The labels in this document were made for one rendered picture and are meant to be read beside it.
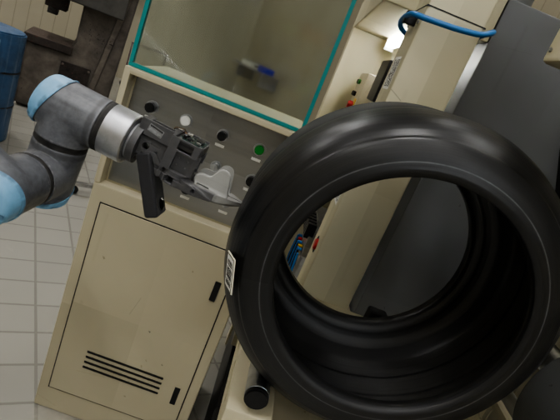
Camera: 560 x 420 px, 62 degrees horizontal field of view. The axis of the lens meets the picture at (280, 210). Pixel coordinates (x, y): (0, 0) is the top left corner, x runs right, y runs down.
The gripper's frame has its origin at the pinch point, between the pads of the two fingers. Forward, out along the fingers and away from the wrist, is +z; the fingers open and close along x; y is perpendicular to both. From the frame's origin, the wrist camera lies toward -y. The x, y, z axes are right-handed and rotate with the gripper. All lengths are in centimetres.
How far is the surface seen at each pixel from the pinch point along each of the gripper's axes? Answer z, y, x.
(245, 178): -1, -12, 64
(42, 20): -439, -111, 754
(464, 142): 25.3, 27.5, -10.7
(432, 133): 20.7, 26.5, -10.4
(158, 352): 0, -80, 59
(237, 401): 17.1, -30.8, -7.4
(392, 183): 29.8, 12.9, 27.1
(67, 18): -411, -92, 771
